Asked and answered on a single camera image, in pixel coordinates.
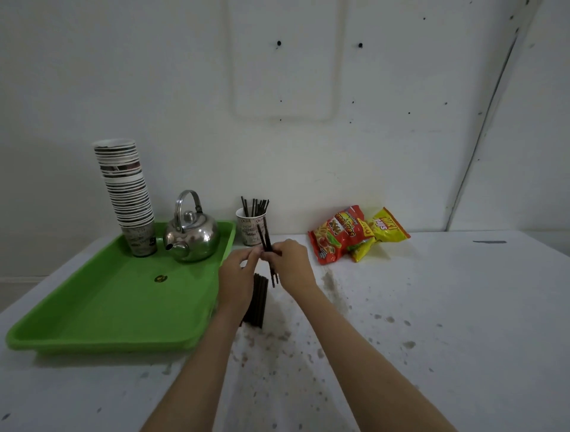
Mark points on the person's right hand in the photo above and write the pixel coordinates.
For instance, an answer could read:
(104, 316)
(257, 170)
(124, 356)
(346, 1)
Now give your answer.
(291, 267)

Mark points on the person's left hand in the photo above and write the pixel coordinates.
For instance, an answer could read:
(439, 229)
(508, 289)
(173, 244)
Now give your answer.
(236, 285)

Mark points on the pile of black stirrer sticks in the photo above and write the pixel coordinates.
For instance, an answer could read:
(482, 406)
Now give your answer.
(260, 302)

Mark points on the black straw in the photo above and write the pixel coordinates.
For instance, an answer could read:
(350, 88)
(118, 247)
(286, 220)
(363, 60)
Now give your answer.
(267, 231)
(261, 236)

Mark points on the printed white paper cup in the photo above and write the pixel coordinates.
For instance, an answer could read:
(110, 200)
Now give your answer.
(247, 231)

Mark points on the person's right forearm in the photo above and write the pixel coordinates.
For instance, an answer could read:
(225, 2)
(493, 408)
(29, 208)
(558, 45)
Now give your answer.
(365, 374)

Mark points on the person's left forearm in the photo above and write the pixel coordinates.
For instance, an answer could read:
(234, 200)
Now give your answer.
(196, 382)

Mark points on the red snack bag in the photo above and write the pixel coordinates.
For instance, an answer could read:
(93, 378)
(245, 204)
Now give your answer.
(334, 238)

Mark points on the steel kettle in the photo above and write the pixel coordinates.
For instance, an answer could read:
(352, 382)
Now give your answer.
(193, 238)

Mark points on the small round tray sticker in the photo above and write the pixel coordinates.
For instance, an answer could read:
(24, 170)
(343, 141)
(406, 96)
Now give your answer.
(160, 278)

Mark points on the yellow snack bag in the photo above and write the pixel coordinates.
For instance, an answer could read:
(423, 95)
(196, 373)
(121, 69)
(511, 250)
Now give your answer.
(389, 224)

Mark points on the green plastic tray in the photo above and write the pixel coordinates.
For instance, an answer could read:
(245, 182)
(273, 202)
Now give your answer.
(111, 311)

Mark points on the stack of printed paper cups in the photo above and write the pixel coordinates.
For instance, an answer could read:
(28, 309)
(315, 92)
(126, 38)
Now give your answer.
(127, 196)

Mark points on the white speckled table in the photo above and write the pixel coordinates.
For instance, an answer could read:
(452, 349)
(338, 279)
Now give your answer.
(445, 334)

